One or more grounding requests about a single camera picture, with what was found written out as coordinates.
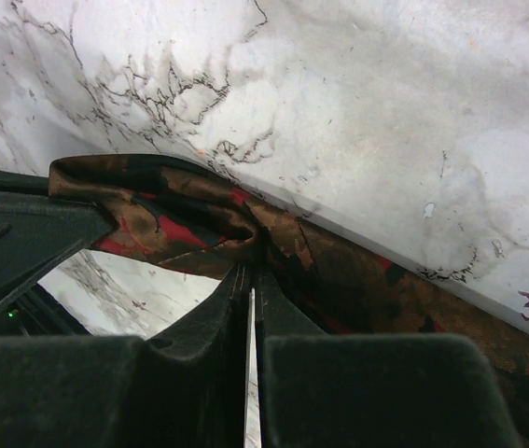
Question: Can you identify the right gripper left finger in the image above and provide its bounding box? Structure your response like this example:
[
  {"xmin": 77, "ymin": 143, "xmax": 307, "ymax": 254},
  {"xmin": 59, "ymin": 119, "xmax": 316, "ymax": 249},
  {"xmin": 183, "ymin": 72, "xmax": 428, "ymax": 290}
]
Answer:
[{"xmin": 0, "ymin": 265, "xmax": 251, "ymax": 447}]

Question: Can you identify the brown red patterned tie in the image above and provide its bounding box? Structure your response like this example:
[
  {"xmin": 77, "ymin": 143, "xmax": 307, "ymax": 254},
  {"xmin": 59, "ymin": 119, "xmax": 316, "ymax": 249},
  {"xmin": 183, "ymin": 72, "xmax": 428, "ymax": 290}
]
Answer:
[{"xmin": 49, "ymin": 154, "xmax": 529, "ymax": 447}]

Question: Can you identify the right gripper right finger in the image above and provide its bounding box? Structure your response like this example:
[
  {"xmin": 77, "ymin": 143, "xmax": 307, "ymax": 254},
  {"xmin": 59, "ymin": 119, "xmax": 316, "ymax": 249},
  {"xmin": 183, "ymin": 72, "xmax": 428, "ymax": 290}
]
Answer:
[{"xmin": 254, "ymin": 270, "xmax": 522, "ymax": 447}]

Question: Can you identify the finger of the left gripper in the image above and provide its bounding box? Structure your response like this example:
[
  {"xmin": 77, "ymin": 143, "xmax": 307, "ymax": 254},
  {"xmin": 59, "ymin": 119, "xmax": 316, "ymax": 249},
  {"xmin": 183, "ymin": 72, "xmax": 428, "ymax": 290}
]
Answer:
[{"xmin": 0, "ymin": 161, "xmax": 116, "ymax": 335}]

